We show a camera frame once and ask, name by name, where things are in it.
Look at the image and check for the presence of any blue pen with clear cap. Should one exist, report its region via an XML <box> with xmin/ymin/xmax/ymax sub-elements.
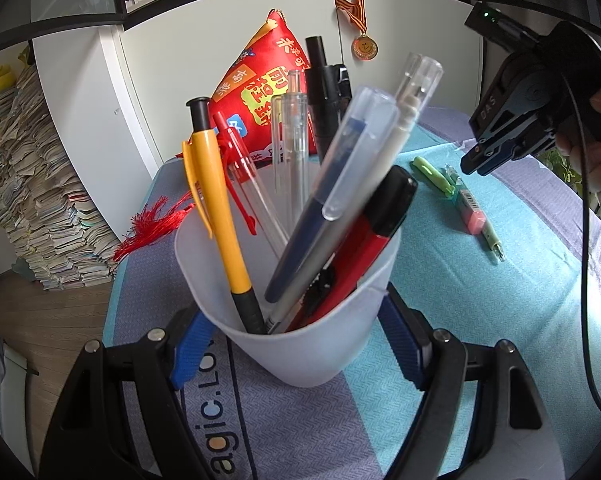
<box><xmin>264</xmin><ymin>86</ymin><xmax>400</xmax><ymax>303</ymax></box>

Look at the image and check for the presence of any white cabinet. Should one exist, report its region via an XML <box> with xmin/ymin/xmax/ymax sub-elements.
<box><xmin>33</xmin><ymin>0</ymin><xmax>486</xmax><ymax>231</ymax></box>

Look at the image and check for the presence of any white pen with clear cap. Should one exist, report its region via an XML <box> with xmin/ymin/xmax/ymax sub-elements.
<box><xmin>266</xmin><ymin>52</ymin><xmax>444</xmax><ymax>335</ymax></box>

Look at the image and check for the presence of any pink eraser with label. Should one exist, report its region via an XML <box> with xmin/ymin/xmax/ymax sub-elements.
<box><xmin>455</xmin><ymin>189</ymin><xmax>487</xmax><ymax>236</ymax></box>

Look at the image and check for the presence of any light green highlighter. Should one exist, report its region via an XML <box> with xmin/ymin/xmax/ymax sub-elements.
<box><xmin>411</xmin><ymin>156</ymin><xmax>456</xmax><ymax>197</ymax></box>

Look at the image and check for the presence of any clear transparent pen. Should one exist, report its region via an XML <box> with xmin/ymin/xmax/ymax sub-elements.
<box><xmin>271</xmin><ymin>70</ymin><xmax>309</xmax><ymax>231</ymax></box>

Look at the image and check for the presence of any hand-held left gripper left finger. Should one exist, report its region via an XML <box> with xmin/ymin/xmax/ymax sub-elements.
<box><xmin>39</xmin><ymin>307</ymin><xmax>218</xmax><ymax>480</ymax></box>

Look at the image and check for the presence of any yellow pen with black grip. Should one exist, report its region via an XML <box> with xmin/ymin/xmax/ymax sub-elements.
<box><xmin>182</xmin><ymin>97</ymin><xmax>267</xmax><ymax>335</ymax></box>

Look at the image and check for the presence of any black cable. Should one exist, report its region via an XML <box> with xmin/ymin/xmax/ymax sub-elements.
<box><xmin>563</xmin><ymin>72</ymin><xmax>601</xmax><ymax>418</ymax></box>

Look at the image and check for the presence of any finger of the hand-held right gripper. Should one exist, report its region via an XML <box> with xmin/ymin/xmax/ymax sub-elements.
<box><xmin>462</xmin><ymin>59</ymin><xmax>547</xmax><ymax>174</ymax></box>
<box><xmin>488</xmin><ymin>110</ymin><xmax>556</xmax><ymax>175</ymax></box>

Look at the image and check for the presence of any white translucent pen cup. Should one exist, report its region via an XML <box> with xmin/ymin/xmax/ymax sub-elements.
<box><xmin>174</xmin><ymin>160</ymin><xmax>402</xmax><ymax>388</ymax></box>

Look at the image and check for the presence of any red black marker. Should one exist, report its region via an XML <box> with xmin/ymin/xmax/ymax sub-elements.
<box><xmin>285</xmin><ymin>164</ymin><xmax>419</xmax><ymax>333</ymax></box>

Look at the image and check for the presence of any clear pen with red clip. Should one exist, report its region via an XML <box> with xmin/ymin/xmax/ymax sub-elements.
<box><xmin>211</xmin><ymin>111</ymin><xmax>288</xmax><ymax>256</ymax></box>

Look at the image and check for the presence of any tall stack of books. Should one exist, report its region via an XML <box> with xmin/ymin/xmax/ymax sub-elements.
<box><xmin>0</xmin><ymin>65</ymin><xmax>124</xmax><ymax>291</ymax></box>

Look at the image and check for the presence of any green potted plant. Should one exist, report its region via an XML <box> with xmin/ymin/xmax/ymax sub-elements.
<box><xmin>538</xmin><ymin>147</ymin><xmax>589</xmax><ymax>196</ymax></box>

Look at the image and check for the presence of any gold medal with striped ribbon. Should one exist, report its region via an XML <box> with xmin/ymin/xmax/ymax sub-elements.
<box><xmin>335</xmin><ymin>0</ymin><xmax>380</xmax><ymax>60</ymax></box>

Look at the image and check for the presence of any red printed pillow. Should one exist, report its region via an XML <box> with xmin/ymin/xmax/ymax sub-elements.
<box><xmin>208</xmin><ymin>9</ymin><xmax>321</xmax><ymax>161</ymax></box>

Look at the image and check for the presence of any green transparent pen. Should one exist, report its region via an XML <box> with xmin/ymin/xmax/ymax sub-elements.
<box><xmin>443</xmin><ymin>165</ymin><xmax>506</xmax><ymax>263</ymax></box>

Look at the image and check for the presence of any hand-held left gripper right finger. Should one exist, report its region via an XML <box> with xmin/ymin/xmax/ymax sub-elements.
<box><xmin>378</xmin><ymin>282</ymin><xmax>566</xmax><ymax>480</ymax></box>

